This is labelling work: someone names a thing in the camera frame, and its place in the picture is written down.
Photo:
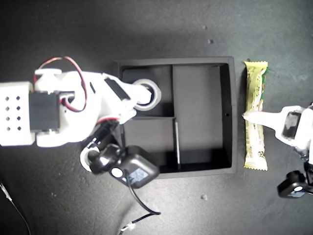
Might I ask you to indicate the large white tape roll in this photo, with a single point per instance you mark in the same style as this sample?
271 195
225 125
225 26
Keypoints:
157 95

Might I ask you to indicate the yellow-green snack bar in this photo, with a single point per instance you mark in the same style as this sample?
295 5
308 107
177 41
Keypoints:
254 85

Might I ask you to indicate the small white tape roll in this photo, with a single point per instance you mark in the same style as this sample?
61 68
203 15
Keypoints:
83 161

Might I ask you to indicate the black compartment tray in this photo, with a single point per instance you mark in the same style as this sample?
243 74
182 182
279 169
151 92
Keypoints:
198 110

